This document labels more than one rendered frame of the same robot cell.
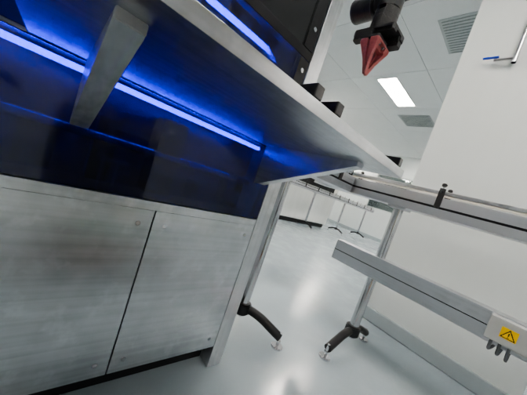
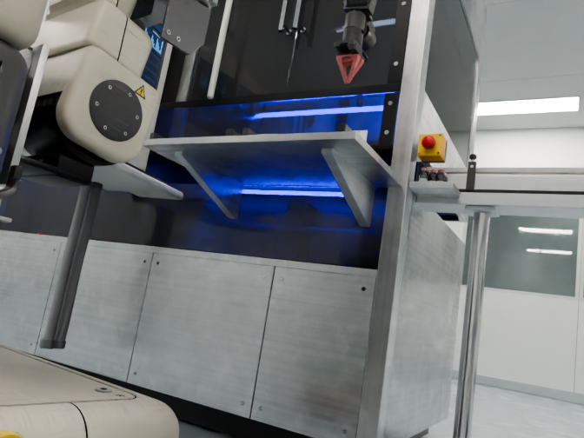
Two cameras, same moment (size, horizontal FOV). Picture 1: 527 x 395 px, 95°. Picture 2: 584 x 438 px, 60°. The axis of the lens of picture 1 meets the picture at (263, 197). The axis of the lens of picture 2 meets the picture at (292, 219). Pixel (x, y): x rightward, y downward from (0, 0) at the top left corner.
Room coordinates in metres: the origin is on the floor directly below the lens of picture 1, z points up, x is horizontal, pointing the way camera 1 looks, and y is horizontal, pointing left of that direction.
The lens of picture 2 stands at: (0.15, -1.35, 0.44)
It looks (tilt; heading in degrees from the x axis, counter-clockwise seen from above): 10 degrees up; 72
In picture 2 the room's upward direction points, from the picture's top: 9 degrees clockwise
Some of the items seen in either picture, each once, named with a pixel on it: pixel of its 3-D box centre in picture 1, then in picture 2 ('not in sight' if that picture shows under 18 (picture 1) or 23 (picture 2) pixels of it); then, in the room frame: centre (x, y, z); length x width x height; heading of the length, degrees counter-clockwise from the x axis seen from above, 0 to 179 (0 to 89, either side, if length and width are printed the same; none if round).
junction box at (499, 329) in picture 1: (508, 334); not in sight; (0.88, -1.02, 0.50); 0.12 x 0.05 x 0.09; 42
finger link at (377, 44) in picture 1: (366, 56); (350, 69); (0.64, -0.13, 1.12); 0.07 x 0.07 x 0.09; 43
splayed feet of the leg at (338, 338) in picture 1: (350, 336); not in sight; (1.31, -0.71, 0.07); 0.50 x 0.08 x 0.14; 132
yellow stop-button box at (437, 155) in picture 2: not in sight; (432, 148); (0.97, -0.07, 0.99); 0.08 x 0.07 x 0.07; 42
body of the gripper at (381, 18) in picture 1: (382, 27); (352, 43); (0.63, -0.14, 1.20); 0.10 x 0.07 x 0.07; 43
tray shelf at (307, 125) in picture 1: (238, 113); (278, 167); (0.54, 0.11, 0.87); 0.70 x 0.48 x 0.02; 132
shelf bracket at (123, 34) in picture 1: (96, 90); (209, 188); (0.37, 0.29, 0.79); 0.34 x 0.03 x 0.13; 42
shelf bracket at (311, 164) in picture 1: (299, 175); (348, 191); (0.71, -0.08, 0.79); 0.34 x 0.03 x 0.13; 42
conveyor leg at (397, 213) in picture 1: (374, 273); not in sight; (1.31, -0.71, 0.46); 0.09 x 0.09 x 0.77; 42
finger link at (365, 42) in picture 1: (376, 55); (347, 65); (0.62, -0.15, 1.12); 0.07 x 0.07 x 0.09; 43
